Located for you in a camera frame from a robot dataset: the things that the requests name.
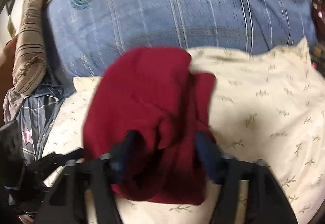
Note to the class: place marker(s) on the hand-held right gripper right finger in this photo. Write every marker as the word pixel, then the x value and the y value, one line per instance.
pixel 206 159

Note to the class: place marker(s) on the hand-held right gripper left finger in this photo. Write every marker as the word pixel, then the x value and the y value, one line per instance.
pixel 121 156

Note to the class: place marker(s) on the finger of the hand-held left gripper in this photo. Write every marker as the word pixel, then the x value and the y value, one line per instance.
pixel 55 158

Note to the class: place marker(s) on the red garment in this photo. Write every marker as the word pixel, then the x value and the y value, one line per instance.
pixel 147 92

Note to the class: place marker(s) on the grey-blue star-print duvet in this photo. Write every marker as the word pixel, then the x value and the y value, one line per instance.
pixel 38 112

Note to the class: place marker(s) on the grey-beige cloth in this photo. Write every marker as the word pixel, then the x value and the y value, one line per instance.
pixel 12 104

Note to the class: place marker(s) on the cream leaf-print bed sheet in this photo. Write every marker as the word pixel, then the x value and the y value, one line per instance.
pixel 254 102

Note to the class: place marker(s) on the brown striped floral pillow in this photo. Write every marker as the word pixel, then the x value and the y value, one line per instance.
pixel 30 36

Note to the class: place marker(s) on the blue plaid pillow with emblem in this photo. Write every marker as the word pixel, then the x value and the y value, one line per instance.
pixel 165 5

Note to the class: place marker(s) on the dark red object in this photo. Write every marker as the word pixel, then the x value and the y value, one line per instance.
pixel 319 13

